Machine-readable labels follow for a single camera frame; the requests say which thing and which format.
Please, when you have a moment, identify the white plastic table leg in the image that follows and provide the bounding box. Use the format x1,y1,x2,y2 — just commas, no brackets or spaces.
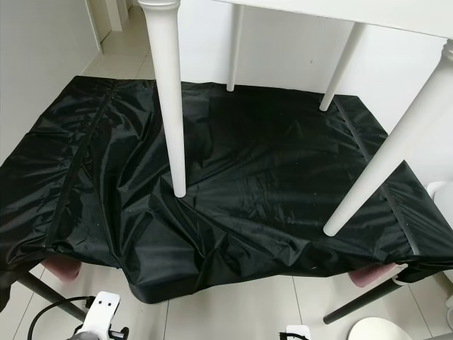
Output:
226,21,245,93
138,0,188,198
319,21,365,113
323,39,453,237

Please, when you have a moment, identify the white plastic children table top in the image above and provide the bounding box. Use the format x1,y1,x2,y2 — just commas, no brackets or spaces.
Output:
212,0,453,41

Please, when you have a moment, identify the black table cloth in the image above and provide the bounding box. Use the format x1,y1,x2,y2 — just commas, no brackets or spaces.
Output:
0,76,453,305

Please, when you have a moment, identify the white round appliance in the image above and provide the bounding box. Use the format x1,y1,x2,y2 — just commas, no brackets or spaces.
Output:
425,181,453,213

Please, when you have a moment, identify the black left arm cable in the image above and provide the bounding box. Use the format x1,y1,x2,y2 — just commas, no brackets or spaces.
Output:
30,296,96,340

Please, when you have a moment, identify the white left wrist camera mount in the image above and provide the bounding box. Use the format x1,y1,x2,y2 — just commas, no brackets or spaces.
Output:
81,292,121,339

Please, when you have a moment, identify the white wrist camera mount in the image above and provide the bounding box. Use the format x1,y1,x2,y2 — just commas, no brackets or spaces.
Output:
287,324,311,340
81,292,121,339

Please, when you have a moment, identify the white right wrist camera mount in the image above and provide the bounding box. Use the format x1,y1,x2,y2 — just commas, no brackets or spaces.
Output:
287,324,311,340

